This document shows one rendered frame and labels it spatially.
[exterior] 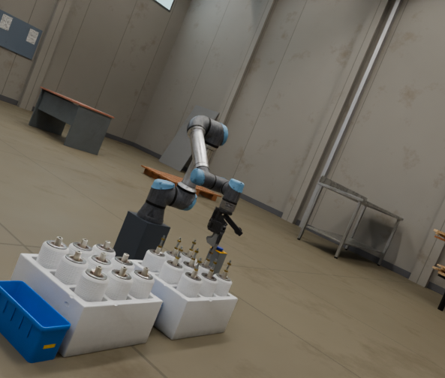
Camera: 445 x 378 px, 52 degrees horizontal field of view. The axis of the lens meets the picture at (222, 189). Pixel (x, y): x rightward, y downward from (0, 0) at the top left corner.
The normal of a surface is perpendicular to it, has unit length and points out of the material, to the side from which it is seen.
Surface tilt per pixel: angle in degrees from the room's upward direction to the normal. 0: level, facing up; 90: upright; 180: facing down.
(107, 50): 90
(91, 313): 90
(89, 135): 90
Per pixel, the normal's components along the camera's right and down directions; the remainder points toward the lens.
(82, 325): 0.75, 0.36
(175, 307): -0.55, -0.17
